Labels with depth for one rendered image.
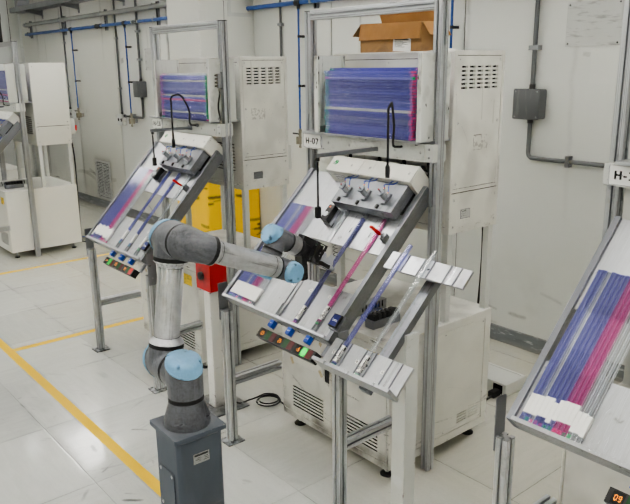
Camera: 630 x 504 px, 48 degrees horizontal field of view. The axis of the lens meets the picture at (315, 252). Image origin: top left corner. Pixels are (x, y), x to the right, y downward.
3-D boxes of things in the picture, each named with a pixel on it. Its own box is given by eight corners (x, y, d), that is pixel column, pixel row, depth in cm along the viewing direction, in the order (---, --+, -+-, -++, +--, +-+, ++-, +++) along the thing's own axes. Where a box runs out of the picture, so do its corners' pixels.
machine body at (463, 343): (387, 485, 289) (389, 344, 273) (283, 422, 341) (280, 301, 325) (484, 432, 329) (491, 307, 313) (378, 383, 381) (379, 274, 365)
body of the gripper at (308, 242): (329, 247, 267) (308, 235, 259) (321, 268, 266) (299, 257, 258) (316, 243, 272) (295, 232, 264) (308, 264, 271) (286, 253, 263)
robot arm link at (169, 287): (158, 390, 228) (167, 224, 218) (138, 375, 239) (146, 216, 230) (191, 384, 235) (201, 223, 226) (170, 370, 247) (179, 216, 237)
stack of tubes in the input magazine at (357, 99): (412, 141, 265) (413, 67, 258) (323, 132, 303) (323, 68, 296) (434, 138, 273) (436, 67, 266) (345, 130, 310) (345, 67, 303)
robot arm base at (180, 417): (177, 438, 220) (175, 409, 217) (156, 420, 231) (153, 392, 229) (219, 423, 229) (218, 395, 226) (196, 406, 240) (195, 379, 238)
